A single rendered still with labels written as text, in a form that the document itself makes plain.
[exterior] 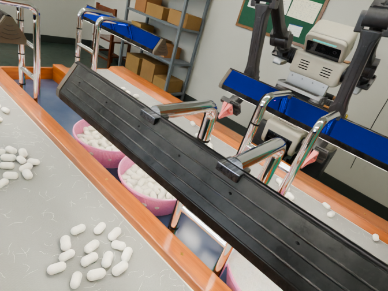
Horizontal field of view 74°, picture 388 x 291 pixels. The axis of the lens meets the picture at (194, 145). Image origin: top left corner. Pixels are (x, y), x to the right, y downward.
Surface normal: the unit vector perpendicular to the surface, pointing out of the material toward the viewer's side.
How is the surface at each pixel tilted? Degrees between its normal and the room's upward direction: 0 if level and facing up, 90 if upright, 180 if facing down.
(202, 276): 0
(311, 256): 58
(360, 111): 90
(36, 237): 0
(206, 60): 90
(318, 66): 98
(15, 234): 0
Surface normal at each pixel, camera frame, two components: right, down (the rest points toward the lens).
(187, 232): 0.27, -0.85
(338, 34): -0.23, -0.49
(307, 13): -0.64, 0.20
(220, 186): -0.39, -0.28
